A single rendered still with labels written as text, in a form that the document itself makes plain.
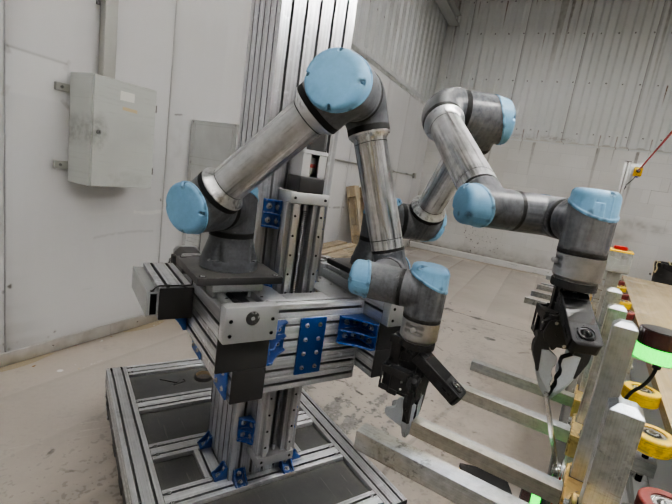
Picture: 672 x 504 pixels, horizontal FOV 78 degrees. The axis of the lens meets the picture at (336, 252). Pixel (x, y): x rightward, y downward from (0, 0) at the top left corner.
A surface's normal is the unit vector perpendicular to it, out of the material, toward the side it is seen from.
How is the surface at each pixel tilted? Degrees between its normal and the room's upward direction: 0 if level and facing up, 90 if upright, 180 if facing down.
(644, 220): 90
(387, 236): 83
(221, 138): 90
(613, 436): 90
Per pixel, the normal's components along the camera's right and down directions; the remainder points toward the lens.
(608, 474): -0.54, 0.08
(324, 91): -0.23, 0.06
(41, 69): 0.88, 0.21
